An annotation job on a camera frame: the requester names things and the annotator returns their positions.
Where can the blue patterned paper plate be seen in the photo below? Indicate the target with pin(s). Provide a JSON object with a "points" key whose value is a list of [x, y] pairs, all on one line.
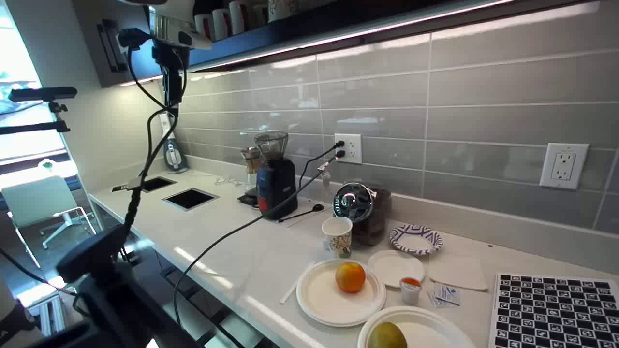
{"points": [[416, 240]]}

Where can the white wall outlet with plugs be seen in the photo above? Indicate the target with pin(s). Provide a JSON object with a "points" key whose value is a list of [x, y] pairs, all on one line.
{"points": [[353, 147]]}

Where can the black cupboard shelf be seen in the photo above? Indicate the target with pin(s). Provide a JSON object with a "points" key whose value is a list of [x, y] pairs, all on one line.
{"points": [[291, 31]]}

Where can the white chair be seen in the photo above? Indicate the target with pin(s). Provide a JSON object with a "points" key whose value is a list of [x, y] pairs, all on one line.
{"points": [[39, 199]]}

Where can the gray wall cabinet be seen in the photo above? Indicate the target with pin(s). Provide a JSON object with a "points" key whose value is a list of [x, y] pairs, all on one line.
{"points": [[88, 39]]}

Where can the black white checkerboard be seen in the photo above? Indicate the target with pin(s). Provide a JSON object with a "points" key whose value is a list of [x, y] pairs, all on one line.
{"points": [[554, 312]]}

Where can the yellow green fruit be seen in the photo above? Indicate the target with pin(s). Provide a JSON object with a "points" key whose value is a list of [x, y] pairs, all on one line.
{"points": [[387, 337]]}

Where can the black camera on tripod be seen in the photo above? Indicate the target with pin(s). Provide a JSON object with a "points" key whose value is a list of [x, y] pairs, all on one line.
{"points": [[41, 93]]}

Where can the large white paper plate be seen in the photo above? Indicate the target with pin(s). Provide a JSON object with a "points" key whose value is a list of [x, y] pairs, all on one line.
{"points": [[320, 300]]}

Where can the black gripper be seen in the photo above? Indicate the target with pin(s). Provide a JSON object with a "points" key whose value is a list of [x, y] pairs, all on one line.
{"points": [[173, 62]]}

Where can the small brown glass jar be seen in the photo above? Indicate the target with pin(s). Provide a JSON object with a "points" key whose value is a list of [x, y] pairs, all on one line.
{"points": [[252, 157]]}

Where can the black coffee grinder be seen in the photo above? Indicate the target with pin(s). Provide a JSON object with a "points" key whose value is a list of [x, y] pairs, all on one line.
{"points": [[277, 186]]}

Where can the black stereo camera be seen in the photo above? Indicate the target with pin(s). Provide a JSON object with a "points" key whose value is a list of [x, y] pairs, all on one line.
{"points": [[89, 254]]}

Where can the white paper napkin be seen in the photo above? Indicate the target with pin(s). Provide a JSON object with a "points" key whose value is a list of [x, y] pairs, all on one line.
{"points": [[459, 273]]}

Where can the white cafe table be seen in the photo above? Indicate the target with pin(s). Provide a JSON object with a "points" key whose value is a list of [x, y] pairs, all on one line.
{"points": [[26, 174]]}

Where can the black long spoon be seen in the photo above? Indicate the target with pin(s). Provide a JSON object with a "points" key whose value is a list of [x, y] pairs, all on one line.
{"points": [[302, 211]]}

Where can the small white paper plate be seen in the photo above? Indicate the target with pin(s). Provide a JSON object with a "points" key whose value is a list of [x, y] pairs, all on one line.
{"points": [[395, 267]]}

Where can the white sauce packet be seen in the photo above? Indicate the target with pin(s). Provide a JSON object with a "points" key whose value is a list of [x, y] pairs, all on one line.
{"points": [[445, 296]]}

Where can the small gray kettle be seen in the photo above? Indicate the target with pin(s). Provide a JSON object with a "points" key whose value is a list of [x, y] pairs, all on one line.
{"points": [[175, 155]]}

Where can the small red sauce cup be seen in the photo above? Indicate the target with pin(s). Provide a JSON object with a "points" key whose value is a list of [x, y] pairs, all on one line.
{"points": [[411, 290]]}

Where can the small patterned paper cup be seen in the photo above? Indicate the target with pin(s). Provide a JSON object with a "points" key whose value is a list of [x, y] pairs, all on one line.
{"points": [[337, 238]]}

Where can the orange fruit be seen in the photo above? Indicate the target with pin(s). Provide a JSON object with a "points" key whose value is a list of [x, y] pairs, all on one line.
{"points": [[351, 277]]}

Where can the small black scale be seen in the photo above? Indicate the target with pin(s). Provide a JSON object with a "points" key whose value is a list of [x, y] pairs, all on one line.
{"points": [[248, 198]]}

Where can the small green table plant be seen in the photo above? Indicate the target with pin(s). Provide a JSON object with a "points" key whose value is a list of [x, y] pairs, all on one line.
{"points": [[45, 165]]}

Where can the black camera stand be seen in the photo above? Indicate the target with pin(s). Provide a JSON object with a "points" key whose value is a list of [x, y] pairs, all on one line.
{"points": [[122, 310]]}

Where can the white paper bowl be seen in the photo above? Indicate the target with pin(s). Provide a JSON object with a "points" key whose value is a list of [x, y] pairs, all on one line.
{"points": [[432, 331]]}

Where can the empty white wall outlet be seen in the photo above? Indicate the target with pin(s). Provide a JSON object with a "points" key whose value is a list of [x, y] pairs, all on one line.
{"points": [[563, 165]]}

